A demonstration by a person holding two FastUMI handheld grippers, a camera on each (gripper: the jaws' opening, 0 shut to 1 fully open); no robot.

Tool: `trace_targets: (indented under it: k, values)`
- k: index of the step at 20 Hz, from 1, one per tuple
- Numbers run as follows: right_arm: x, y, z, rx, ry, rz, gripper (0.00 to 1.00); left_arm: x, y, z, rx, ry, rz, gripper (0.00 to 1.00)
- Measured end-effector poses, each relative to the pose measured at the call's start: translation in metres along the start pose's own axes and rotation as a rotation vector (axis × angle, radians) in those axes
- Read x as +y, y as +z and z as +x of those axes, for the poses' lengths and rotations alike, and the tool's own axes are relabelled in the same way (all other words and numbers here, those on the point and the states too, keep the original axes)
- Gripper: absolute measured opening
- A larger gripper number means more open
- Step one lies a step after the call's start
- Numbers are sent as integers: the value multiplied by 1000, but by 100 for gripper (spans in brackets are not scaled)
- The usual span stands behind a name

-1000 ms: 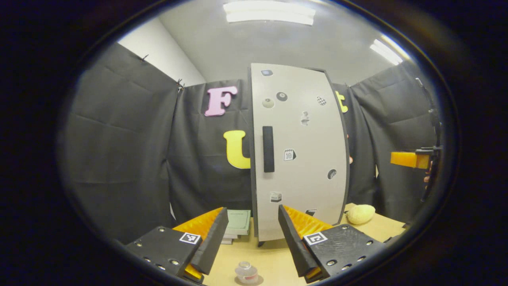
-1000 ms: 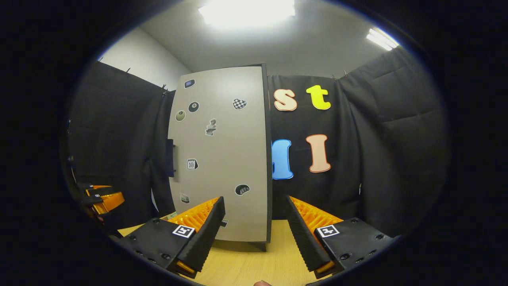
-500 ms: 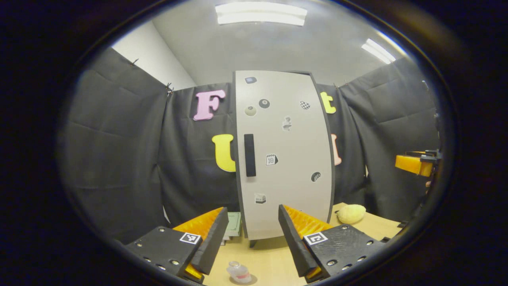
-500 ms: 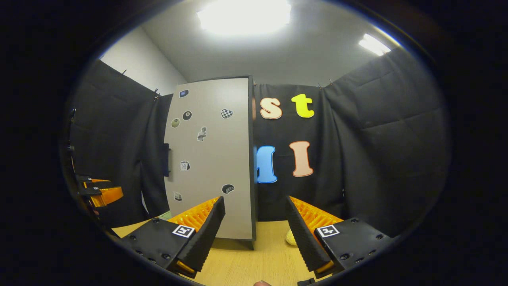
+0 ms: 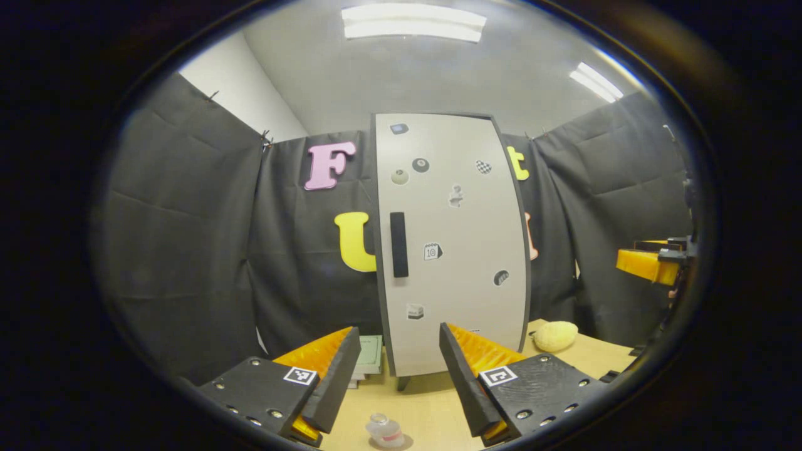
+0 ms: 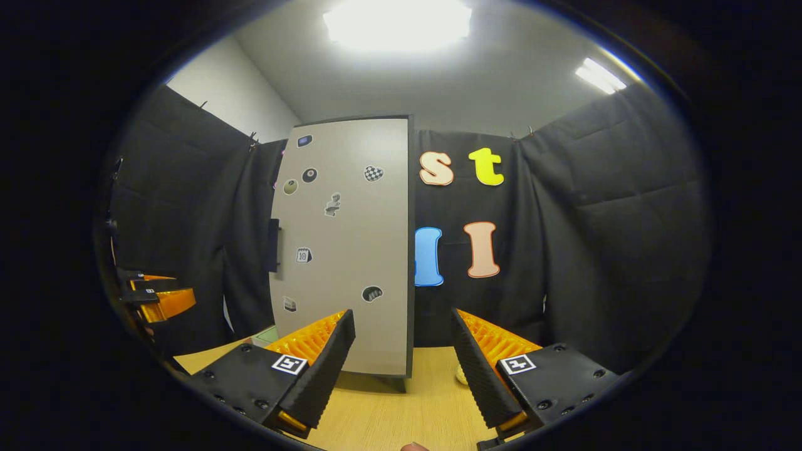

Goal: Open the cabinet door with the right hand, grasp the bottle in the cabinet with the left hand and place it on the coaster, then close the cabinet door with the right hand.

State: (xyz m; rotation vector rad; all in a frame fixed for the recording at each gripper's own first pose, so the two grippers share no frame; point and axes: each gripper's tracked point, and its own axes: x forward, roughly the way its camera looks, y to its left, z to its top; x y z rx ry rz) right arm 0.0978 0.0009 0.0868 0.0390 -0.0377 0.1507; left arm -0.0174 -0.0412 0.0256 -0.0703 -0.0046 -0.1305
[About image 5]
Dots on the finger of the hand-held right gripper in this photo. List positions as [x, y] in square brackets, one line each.
[645, 264]
[670, 245]

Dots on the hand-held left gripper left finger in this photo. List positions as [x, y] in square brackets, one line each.
[335, 382]

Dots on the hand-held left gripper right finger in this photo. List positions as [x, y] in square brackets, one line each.
[463, 382]

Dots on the grey cabinet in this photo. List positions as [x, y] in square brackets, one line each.
[403, 383]

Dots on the clear plastic bottle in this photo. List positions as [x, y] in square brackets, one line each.
[384, 431]

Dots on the round brown coaster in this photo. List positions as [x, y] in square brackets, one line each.
[406, 443]

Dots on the grey cabinet door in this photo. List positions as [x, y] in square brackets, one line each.
[463, 238]

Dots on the green book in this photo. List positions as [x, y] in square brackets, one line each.
[371, 354]

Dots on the yellow bun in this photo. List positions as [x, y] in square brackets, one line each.
[554, 336]

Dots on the black backdrop cloth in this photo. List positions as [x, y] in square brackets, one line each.
[188, 250]

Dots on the long ceiling light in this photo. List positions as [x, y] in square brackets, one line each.
[413, 22]

